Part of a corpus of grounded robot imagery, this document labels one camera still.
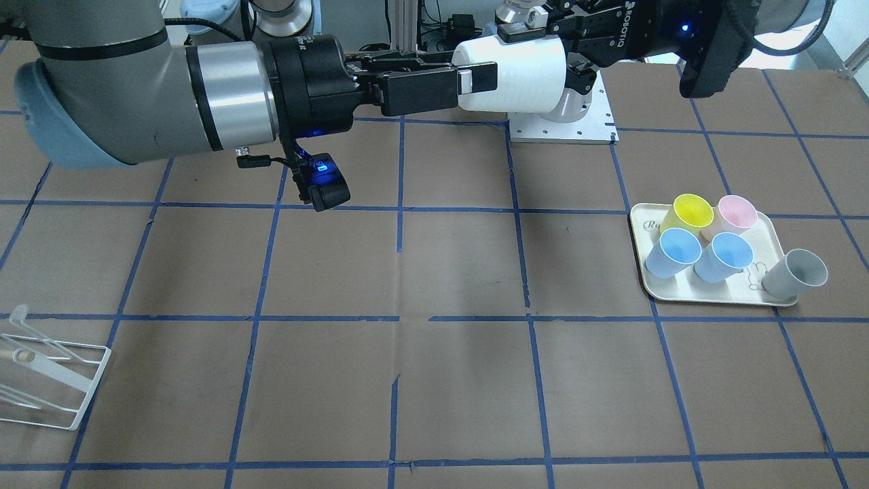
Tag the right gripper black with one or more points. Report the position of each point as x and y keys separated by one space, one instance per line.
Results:
x=311 y=85

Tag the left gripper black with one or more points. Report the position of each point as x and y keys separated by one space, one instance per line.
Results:
x=628 y=37

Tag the white ikea cup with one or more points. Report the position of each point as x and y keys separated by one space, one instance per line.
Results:
x=531 y=74

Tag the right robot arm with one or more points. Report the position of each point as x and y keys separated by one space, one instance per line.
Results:
x=109 y=89

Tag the yellow cup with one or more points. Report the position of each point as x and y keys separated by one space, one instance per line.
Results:
x=690 y=213

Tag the blue cup near tray corner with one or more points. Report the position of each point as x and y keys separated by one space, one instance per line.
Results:
x=676 y=249

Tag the pink cup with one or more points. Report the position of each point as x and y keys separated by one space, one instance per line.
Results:
x=732 y=214

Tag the grey cup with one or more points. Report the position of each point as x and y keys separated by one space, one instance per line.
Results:
x=799 y=271

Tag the cream plastic tray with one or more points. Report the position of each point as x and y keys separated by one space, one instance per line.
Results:
x=741 y=288

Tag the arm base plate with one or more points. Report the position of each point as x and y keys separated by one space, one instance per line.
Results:
x=584 y=118

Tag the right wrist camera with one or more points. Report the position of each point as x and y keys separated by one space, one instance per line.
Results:
x=319 y=181

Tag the white wire cup rack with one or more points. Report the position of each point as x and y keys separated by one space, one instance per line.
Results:
x=47 y=382

